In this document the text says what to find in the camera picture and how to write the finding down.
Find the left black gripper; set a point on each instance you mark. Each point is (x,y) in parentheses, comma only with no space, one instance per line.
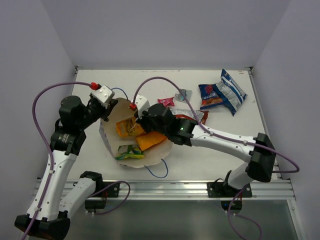
(105,110)

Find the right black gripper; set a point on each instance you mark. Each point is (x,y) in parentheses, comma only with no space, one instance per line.
(141,122)

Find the orange snack bag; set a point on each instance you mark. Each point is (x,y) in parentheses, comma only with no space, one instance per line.
(148,140)

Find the yellow candy bag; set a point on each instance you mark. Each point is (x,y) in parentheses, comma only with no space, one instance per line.
(129,128)

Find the pink candy packet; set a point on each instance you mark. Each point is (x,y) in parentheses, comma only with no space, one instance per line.
(167,102)

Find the blue checkered paper bag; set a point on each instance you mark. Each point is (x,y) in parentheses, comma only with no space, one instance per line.
(107,130)

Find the green yellow snack packet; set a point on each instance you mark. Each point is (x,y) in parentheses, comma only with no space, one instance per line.
(130,151)

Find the grey small snack packet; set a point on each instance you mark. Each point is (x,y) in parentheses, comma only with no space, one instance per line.
(183,95)

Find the red chips bag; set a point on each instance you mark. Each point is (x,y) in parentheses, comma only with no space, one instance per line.
(201,115)

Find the blue Burts chips bag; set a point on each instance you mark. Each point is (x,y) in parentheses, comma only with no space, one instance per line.
(226,92)

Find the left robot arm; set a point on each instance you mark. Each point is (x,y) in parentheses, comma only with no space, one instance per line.
(49,216)

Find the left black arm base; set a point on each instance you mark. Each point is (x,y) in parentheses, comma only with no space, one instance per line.
(98,202)

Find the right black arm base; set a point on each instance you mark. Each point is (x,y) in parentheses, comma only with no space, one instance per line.
(219,190)

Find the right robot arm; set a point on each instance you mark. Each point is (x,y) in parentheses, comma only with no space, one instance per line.
(255,152)

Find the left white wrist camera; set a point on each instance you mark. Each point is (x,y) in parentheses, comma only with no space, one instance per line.
(104,95)

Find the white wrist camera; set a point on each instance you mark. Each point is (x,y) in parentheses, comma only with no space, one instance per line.
(104,95)
(139,106)

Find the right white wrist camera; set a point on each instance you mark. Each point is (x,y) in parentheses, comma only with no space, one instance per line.
(139,106)

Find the aluminium front rail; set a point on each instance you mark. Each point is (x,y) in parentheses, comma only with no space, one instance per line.
(197,190)

